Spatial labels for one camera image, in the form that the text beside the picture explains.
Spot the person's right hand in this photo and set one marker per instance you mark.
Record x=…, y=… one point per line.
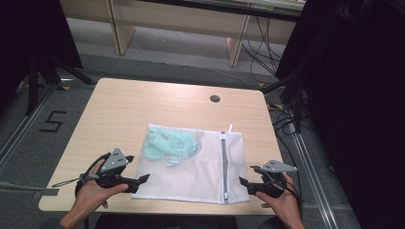
x=286, y=206

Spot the mint green garment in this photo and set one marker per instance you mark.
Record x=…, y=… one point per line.
x=165, y=143

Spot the person's left hand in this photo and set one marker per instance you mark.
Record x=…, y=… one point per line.
x=92, y=195

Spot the black curtain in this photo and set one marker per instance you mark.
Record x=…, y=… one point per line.
x=356, y=95
x=28, y=38

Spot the black metal stand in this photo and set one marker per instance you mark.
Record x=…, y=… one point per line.
x=41, y=76
x=294, y=92

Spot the grey floor rail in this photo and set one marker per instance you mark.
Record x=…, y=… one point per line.
x=313, y=178
x=22, y=130

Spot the white mesh laundry bag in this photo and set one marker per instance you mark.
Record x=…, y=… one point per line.
x=197, y=178

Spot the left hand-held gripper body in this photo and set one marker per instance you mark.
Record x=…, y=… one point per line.
x=114, y=161

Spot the person's dark lap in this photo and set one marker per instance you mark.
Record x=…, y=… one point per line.
x=165, y=222

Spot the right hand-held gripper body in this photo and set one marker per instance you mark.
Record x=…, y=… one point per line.
x=276, y=167

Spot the grey tape strip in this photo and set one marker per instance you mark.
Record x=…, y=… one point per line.
x=46, y=192

